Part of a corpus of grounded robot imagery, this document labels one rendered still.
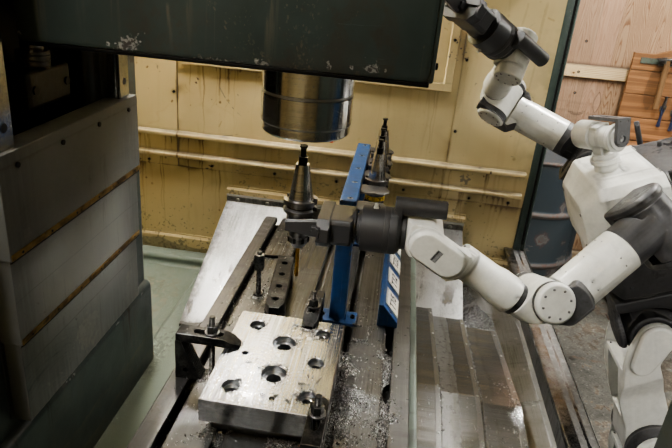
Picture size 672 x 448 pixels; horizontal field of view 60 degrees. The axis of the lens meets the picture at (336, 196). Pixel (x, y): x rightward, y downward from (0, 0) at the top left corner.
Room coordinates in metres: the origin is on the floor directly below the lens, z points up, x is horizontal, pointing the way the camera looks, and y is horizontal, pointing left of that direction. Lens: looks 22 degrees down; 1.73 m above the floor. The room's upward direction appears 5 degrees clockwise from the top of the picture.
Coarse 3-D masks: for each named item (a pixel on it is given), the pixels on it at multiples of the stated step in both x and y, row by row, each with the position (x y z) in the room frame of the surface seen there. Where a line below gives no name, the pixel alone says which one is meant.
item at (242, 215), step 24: (240, 216) 1.97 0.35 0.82; (264, 216) 1.98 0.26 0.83; (216, 240) 1.86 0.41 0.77; (240, 240) 1.87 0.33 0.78; (456, 240) 1.92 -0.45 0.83; (216, 264) 1.77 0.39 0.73; (216, 288) 1.68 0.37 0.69; (432, 288) 1.72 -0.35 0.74; (456, 288) 1.72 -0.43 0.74; (192, 312) 1.59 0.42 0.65; (432, 312) 1.63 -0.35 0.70; (456, 312) 1.64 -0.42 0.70
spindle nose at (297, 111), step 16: (272, 80) 0.95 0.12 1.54; (288, 80) 0.93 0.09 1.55; (304, 80) 0.93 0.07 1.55; (320, 80) 0.93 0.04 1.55; (336, 80) 0.95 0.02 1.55; (352, 80) 0.98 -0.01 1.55; (272, 96) 0.95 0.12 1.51; (288, 96) 0.93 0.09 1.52; (304, 96) 0.93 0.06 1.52; (320, 96) 0.93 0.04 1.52; (336, 96) 0.95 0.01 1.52; (352, 96) 1.00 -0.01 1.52; (272, 112) 0.95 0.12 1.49; (288, 112) 0.93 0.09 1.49; (304, 112) 0.93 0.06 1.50; (320, 112) 0.93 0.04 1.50; (336, 112) 0.95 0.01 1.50; (272, 128) 0.95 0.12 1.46; (288, 128) 0.93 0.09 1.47; (304, 128) 0.93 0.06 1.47; (320, 128) 0.93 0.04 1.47; (336, 128) 0.95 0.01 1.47
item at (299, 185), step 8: (296, 168) 1.00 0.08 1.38; (304, 168) 0.99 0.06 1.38; (296, 176) 0.99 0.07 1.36; (304, 176) 0.99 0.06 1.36; (296, 184) 0.99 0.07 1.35; (304, 184) 0.99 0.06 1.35; (296, 192) 0.99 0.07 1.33; (304, 192) 0.99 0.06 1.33; (296, 200) 0.99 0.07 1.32; (304, 200) 0.99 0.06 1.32
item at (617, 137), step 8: (600, 120) 1.28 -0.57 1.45; (608, 120) 1.26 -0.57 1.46; (616, 120) 1.24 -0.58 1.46; (624, 120) 1.24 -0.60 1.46; (616, 128) 1.23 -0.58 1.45; (624, 128) 1.24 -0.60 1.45; (608, 136) 1.24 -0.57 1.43; (616, 136) 1.23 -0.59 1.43; (624, 136) 1.24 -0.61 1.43; (608, 144) 1.24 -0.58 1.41; (616, 144) 1.23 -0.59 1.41; (624, 144) 1.23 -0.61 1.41; (616, 152) 1.24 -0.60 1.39
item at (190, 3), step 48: (48, 0) 0.92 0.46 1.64; (96, 0) 0.91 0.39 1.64; (144, 0) 0.91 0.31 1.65; (192, 0) 0.90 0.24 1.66; (240, 0) 0.89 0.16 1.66; (288, 0) 0.89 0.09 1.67; (336, 0) 0.88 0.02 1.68; (384, 0) 0.87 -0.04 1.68; (432, 0) 0.87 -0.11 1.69; (96, 48) 0.92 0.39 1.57; (144, 48) 0.91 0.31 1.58; (192, 48) 0.90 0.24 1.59; (240, 48) 0.89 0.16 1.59; (288, 48) 0.89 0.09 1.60; (336, 48) 0.88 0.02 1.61; (384, 48) 0.87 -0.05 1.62; (432, 48) 0.87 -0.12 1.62
